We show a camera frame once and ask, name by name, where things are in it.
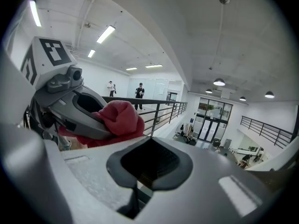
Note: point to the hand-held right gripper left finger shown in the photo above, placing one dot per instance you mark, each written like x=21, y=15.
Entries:
x=93, y=171

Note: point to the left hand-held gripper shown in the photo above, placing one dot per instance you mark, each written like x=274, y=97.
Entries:
x=51, y=55

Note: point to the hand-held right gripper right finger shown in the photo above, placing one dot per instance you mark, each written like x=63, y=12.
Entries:
x=210, y=195

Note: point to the pink cloth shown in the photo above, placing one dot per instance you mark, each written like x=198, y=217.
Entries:
x=123, y=118

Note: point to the dark wooden handrail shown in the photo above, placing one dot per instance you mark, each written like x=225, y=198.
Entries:
x=149, y=101

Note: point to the black metal balcony railing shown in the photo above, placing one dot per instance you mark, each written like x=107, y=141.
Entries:
x=266, y=129

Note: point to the gray tall bin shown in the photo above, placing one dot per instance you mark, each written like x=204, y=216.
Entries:
x=227, y=143

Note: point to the frosted glass partition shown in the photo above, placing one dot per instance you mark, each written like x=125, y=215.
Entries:
x=149, y=87

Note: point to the white coats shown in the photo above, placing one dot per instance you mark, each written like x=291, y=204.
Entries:
x=188, y=130

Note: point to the person's white shirt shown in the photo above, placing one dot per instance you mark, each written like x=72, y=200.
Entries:
x=14, y=97

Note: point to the white staircase balustrade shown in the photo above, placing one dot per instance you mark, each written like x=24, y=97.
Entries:
x=275, y=157

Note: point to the glass entrance doors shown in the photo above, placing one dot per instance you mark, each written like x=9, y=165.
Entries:
x=213, y=118

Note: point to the group of ceiling tube lights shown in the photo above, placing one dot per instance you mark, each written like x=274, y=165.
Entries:
x=105, y=34

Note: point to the small gray ceiling device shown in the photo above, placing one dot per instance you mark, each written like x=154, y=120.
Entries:
x=87, y=25

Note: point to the black dome pendant lamp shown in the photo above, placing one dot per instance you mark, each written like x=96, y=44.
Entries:
x=242, y=98
x=269, y=94
x=219, y=81
x=208, y=91

